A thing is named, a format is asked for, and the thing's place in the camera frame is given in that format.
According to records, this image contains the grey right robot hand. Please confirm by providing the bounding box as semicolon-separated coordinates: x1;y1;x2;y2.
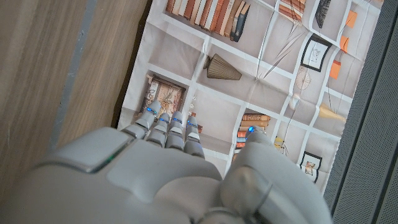
0;99;333;224

